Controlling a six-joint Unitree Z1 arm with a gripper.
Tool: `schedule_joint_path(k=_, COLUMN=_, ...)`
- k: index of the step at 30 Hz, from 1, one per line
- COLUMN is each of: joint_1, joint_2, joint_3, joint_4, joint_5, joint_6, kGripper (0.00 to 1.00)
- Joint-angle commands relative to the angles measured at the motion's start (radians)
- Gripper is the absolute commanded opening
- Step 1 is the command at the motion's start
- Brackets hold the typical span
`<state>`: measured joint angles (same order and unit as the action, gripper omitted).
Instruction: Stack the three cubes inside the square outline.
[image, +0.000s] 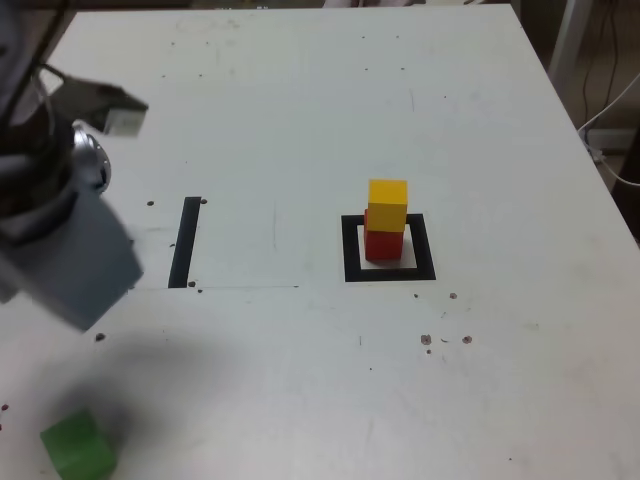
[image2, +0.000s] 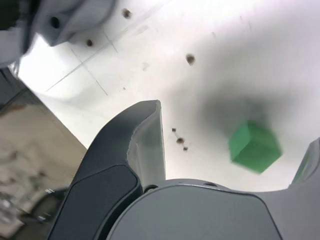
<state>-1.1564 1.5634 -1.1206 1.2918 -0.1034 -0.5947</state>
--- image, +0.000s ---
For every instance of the white power strip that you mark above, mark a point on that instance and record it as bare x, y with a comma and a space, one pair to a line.
615, 140

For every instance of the green cube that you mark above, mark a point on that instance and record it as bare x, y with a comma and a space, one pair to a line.
75, 445

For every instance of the black tape strip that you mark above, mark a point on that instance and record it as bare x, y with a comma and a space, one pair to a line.
184, 240

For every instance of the black tape square outline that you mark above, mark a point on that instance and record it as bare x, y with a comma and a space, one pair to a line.
390, 275

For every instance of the red cube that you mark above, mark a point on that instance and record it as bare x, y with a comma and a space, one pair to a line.
382, 246

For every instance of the yellow cube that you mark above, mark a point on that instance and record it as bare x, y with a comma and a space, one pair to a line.
387, 207

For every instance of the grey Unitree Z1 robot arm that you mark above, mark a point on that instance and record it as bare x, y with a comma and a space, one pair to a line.
75, 260

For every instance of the white furniture post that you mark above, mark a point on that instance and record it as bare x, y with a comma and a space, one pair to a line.
567, 30

